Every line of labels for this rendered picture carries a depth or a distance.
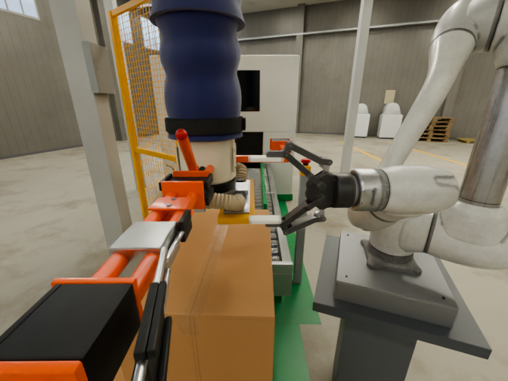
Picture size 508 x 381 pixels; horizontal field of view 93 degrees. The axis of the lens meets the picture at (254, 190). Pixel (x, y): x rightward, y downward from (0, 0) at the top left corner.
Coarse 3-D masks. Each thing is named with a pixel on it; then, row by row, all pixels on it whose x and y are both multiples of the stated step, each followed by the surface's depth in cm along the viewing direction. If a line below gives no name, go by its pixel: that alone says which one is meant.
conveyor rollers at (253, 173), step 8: (248, 168) 338; (256, 168) 338; (248, 176) 303; (256, 176) 303; (256, 184) 270; (256, 192) 252; (256, 200) 227; (256, 208) 210; (272, 232) 176; (272, 240) 160; (272, 248) 152; (272, 256) 144
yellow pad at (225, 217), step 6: (240, 180) 84; (246, 180) 92; (252, 180) 94; (252, 186) 87; (252, 192) 81; (246, 198) 75; (252, 198) 76; (246, 204) 70; (252, 204) 72; (222, 210) 68; (228, 210) 67; (246, 210) 67; (252, 210) 68; (222, 216) 64; (228, 216) 64; (234, 216) 64; (240, 216) 64; (246, 216) 64; (222, 222) 64; (228, 222) 64; (234, 222) 64; (240, 222) 64; (246, 222) 64
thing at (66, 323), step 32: (64, 288) 21; (96, 288) 21; (128, 288) 21; (32, 320) 18; (64, 320) 18; (96, 320) 18; (128, 320) 21; (0, 352) 15; (32, 352) 15; (64, 352) 15; (96, 352) 16
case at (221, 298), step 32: (192, 224) 99; (256, 224) 99; (192, 256) 78; (224, 256) 78; (256, 256) 78; (192, 288) 64; (224, 288) 64; (256, 288) 64; (192, 320) 57; (224, 320) 57; (256, 320) 56; (128, 352) 62; (192, 352) 61; (224, 352) 60; (256, 352) 60
